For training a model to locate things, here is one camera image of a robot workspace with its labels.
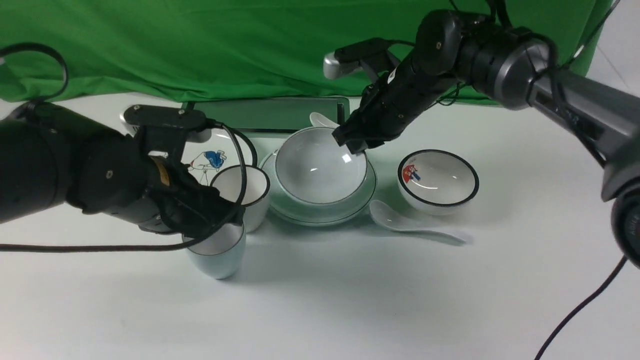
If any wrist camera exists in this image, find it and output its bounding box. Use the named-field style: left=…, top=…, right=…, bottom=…
left=322, top=38, right=401, bottom=84
left=119, top=104, right=211, bottom=152

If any plain white ceramic spoon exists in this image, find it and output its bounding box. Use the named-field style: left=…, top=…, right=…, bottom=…
left=368, top=200, right=474, bottom=247

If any pale green plain plate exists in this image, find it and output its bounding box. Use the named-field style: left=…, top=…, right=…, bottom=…
left=259, top=150, right=378, bottom=227

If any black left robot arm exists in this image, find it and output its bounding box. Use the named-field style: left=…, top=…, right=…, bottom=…
left=0, top=103, right=242, bottom=238

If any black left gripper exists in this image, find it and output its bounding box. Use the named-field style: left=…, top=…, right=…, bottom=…
left=67, top=134, right=245, bottom=236

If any black-rimmed illustrated bowl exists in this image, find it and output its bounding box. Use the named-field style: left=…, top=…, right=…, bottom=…
left=396, top=149, right=480, bottom=216

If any green backdrop cloth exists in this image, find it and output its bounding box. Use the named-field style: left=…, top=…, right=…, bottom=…
left=0, top=0, right=615, bottom=108

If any pale green plain cup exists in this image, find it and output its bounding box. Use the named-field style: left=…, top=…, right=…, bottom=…
left=187, top=223, right=247, bottom=280

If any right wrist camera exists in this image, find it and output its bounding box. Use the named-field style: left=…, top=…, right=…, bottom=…
left=322, top=38, right=401, bottom=84

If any white spoon with characters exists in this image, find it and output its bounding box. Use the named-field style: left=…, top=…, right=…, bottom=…
left=309, top=112, right=339, bottom=129

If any black-rimmed illustrated plate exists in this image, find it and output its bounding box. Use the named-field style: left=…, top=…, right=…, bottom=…
left=182, top=129, right=240, bottom=186

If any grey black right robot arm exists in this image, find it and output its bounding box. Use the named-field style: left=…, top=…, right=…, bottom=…
left=323, top=1, right=640, bottom=266

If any dark green rectangular tray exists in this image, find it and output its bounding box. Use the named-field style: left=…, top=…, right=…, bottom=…
left=182, top=96, right=350, bottom=137

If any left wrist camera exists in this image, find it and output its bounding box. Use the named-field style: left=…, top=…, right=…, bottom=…
left=119, top=104, right=211, bottom=152

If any pale green plain bowl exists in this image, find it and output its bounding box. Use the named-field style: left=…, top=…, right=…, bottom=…
left=274, top=127, right=368, bottom=205

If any black-rimmed white cup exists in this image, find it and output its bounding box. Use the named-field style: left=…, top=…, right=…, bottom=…
left=210, top=165, right=271, bottom=233

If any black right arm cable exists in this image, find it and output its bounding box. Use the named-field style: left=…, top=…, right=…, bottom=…
left=534, top=255, right=629, bottom=360

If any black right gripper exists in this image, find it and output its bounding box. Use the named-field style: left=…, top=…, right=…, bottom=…
left=332, top=55, right=458, bottom=155

